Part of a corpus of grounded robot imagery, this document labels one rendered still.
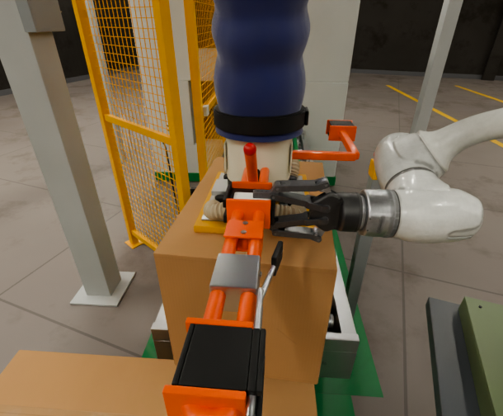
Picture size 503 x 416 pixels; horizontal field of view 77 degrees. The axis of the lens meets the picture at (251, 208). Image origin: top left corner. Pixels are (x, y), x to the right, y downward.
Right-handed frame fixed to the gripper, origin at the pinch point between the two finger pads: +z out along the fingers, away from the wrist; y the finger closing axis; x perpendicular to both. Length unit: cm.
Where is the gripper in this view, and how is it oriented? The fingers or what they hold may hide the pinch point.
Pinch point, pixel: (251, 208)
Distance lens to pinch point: 61.2
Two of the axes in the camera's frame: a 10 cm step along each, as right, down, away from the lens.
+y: 0.0, 8.6, 5.1
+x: 0.7, -5.1, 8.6
